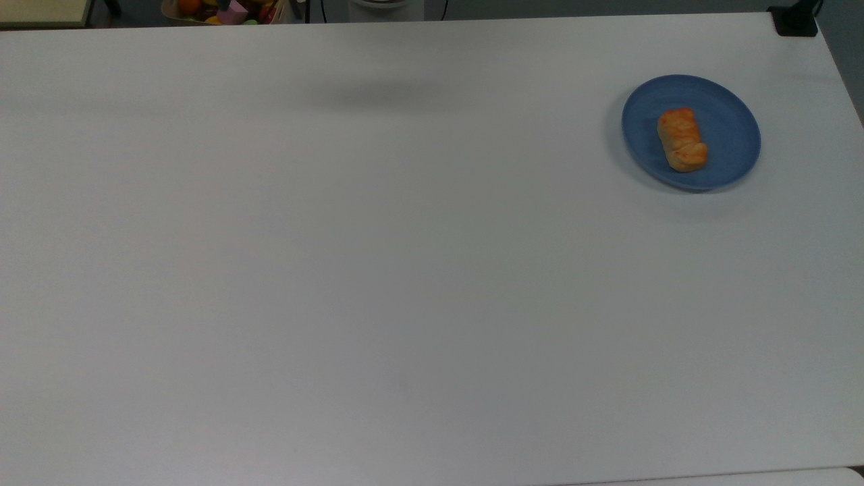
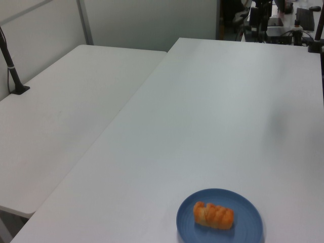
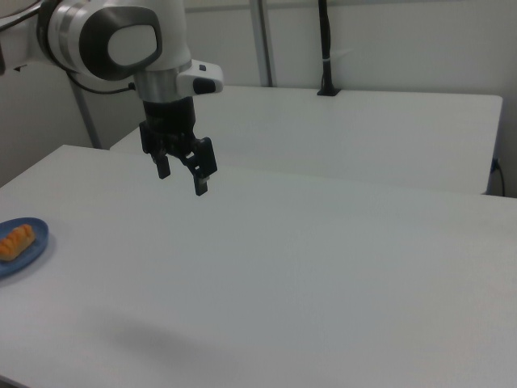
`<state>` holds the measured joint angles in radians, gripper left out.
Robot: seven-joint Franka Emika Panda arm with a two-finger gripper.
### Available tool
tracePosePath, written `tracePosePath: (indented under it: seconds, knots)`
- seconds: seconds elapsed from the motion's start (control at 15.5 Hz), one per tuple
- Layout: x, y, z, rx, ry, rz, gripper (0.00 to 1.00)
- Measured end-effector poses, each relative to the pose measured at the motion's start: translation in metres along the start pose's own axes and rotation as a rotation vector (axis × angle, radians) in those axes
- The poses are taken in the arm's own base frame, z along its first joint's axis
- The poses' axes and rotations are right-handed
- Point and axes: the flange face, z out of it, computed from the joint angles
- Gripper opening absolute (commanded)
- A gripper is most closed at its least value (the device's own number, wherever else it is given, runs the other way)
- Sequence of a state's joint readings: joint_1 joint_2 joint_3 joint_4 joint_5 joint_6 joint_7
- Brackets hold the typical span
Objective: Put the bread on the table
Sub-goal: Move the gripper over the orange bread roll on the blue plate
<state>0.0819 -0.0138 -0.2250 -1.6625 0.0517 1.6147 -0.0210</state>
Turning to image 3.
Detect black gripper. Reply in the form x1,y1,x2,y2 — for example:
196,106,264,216
138,96,220,197

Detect orange toy bread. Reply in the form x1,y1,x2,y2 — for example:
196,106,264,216
0,224,36,262

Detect white side table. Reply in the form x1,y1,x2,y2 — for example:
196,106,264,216
109,84,504,196

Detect blue round plate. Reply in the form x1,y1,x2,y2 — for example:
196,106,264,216
0,217,51,280

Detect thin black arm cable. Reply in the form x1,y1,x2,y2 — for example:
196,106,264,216
64,72,137,96

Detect grey metal partition post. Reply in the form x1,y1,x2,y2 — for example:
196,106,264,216
247,0,279,88
69,75,103,150

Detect white cable tie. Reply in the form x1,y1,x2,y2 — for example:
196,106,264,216
322,49,353,65

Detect black camera stand pole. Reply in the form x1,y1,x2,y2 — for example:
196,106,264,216
316,0,343,98

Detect black power cable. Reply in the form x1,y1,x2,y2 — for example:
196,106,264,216
490,156,506,197

